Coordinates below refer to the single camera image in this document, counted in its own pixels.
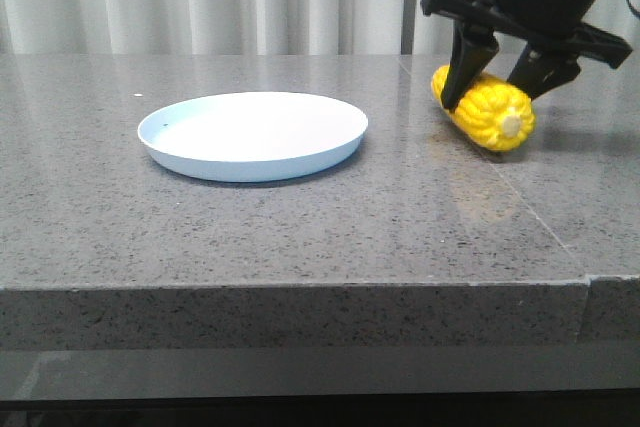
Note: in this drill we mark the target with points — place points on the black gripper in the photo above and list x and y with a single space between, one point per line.
554 30

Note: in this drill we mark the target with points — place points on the yellow corn cob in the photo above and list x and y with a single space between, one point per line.
493 113

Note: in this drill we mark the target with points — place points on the light blue round plate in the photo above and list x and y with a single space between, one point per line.
250 137

